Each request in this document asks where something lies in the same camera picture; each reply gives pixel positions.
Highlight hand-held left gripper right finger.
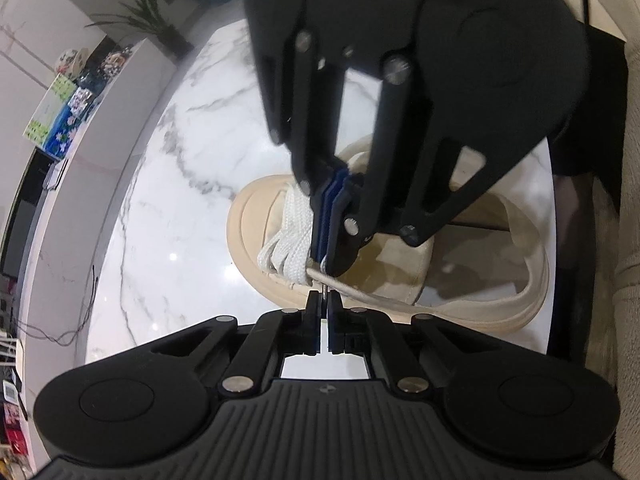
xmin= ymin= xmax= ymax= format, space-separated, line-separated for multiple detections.
xmin=328 ymin=291 xmax=494 ymax=402

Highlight colourful boxes on cabinet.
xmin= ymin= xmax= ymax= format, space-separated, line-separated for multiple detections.
xmin=22 ymin=74 xmax=98 ymax=157

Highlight white tablet device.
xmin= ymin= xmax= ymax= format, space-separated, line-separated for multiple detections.
xmin=47 ymin=157 xmax=71 ymax=191

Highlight black television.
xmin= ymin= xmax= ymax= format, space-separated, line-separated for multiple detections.
xmin=0 ymin=147 xmax=56 ymax=281

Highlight round painted tin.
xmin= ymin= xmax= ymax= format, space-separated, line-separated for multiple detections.
xmin=55 ymin=47 xmax=91 ymax=78

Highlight black cable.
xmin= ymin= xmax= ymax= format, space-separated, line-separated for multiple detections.
xmin=12 ymin=265 xmax=101 ymax=346

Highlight spotted dark ornament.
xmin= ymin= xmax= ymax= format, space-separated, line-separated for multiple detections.
xmin=97 ymin=45 xmax=133 ymax=78

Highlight beige canvas shoe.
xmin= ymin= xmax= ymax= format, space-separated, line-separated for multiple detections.
xmin=226 ymin=137 xmax=556 ymax=333

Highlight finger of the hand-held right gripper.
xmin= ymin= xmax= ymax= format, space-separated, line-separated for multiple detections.
xmin=324 ymin=51 xmax=502 ymax=277
xmin=256 ymin=31 xmax=349 ymax=262

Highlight white marble media console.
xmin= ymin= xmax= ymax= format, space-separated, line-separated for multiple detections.
xmin=0 ymin=35 xmax=201 ymax=480

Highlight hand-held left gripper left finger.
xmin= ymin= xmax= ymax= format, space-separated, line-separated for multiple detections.
xmin=156 ymin=290 xmax=326 ymax=402

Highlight potted green plant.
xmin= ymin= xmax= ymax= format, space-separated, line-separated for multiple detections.
xmin=85 ymin=0 xmax=196 ymax=58

